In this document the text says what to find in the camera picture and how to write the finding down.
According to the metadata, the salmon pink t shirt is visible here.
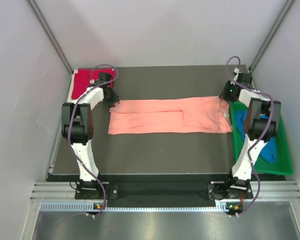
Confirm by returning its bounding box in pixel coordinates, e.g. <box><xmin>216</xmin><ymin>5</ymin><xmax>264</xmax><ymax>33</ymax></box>
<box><xmin>108</xmin><ymin>96</ymin><xmax>233</xmax><ymax>135</ymax></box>

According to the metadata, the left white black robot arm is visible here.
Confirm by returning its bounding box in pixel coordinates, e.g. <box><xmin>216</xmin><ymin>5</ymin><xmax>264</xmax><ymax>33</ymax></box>
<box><xmin>61</xmin><ymin>86</ymin><xmax>120</xmax><ymax>199</ymax></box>

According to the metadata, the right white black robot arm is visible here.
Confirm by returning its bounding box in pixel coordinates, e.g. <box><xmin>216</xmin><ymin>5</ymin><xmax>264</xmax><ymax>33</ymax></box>
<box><xmin>219</xmin><ymin>80</ymin><xmax>281</xmax><ymax>198</ymax></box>

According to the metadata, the folded red t shirt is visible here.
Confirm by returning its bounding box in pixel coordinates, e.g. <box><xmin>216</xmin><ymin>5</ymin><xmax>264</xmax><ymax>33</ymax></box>
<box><xmin>71</xmin><ymin>68</ymin><xmax>116</xmax><ymax>100</ymax></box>

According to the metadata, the blue t shirt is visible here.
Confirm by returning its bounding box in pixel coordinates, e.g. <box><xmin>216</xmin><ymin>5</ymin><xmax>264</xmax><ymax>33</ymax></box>
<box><xmin>234</xmin><ymin>109</ymin><xmax>278</xmax><ymax>164</ymax></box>

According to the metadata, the green plastic bin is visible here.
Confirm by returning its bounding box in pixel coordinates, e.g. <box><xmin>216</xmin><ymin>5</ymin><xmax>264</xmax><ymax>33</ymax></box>
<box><xmin>230</xmin><ymin>102</ymin><xmax>294</xmax><ymax>176</ymax></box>

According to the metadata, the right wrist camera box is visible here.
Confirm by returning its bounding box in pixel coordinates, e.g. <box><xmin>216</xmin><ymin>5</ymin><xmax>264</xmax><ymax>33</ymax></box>
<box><xmin>236</xmin><ymin>72</ymin><xmax>252</xmax><ymax>89</ymax></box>

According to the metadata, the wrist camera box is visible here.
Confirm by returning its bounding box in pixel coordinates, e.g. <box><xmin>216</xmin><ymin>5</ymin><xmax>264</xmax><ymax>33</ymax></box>
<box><xmin>236</xmin><ymin>72</ymin><xmax>252</xmax><ymax>89</ymax></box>
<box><xmin>97</xmin><ymin>72</ymin><xmax>113</xmax><ymax>84</ymax></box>

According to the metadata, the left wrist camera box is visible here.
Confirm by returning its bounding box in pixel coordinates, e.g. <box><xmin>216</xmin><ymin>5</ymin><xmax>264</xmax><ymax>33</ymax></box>
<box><xmin>97</xmin><ymin>72</ymin><xmax>113</xmax><ymax>84</ymax></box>

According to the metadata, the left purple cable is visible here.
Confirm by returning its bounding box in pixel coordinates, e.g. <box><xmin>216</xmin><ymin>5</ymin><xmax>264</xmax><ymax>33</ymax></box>
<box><xmin>68</xmin><ymin>64</ymin><xmax>120</xmax><ymax>218</ymax></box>

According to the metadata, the purple cable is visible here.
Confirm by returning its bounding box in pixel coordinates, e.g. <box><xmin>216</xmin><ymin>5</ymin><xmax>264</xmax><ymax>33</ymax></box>
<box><xmin>68</xmin><ymin>64</ymin><xmax>120</xmax><ymax>218</ymax></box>
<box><xmin>226</xmin><ymin>56</ymin><xmax>275</xmax><ymax>217</ymax></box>

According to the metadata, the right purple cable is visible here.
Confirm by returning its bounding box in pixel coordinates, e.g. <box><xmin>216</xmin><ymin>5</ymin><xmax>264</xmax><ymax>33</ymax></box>
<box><xmin>226</xmin><ymin>56</ymin><xmax>275</xmax><ymax>217</ymax></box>

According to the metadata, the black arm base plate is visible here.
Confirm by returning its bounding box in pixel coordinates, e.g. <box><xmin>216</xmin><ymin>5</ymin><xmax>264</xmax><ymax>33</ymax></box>
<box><xmin>74</xmin><ymin>174</ymin><xmax>253</xmax><ymax>201</ymax></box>

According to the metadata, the right aluminium frame post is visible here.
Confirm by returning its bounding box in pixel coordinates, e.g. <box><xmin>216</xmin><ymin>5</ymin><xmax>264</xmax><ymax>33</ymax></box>
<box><xmin>248</xmin><ymin>0</ymin><xmax>296</xmax><ymax>72</ymax></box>

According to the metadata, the aluminium frame post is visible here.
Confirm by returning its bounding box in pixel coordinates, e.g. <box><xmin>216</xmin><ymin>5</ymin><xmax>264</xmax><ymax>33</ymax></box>
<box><xmin>248</xmin><ymin>0</ymin><xmax>296</xmax><ymax>72</ymax></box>
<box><xmin>25</xmin><ymin>0</ymin><xmax>74</xmax><ymax>75</ymax></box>

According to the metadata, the slotted grey cable duct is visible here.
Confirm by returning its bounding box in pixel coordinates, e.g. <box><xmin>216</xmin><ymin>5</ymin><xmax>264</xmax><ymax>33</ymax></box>
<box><xmin>40</xmin><ymin>201</ymin><xmax>243</xmax><ymax>213</ymax></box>

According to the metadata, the left aluminium frame post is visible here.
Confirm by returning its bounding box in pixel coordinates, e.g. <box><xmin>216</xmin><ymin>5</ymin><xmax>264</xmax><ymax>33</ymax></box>
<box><xmin>25</xmin><ymin>0</ymin><xmax>74</xmax><ymax>75</ymax></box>

